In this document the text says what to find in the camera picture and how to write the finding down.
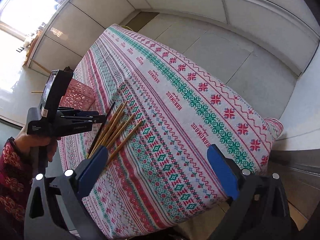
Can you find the white low cabinet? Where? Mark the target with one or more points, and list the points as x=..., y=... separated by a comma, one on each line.
x=75, y=25

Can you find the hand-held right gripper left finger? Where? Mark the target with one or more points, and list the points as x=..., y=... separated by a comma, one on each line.
x=92, y=166

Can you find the pink perforated plastic basket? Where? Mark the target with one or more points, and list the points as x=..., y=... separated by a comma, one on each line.
x=80, y=92

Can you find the person's left hand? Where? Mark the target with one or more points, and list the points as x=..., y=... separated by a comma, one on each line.
x=22, y=142

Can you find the small black rack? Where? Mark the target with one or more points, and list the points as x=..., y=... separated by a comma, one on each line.
x=19, y=50

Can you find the white wardrobe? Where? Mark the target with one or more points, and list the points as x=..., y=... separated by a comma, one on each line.
x=250, y=10

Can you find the yellow object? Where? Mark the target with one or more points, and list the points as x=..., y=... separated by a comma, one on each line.
x=128, y=27

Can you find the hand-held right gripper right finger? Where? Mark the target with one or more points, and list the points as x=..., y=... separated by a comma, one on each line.
x=222, y=171

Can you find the patterned red green tablecloth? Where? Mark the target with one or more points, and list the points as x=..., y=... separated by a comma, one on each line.
x=175, y=142

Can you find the dark object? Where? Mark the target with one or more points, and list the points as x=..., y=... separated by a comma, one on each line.
x=68, y=69

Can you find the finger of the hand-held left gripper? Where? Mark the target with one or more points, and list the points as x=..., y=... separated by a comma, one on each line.
x=83, y=113
x=97, y=119

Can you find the black chopstick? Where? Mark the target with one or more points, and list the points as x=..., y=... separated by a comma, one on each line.
x=101, y=128

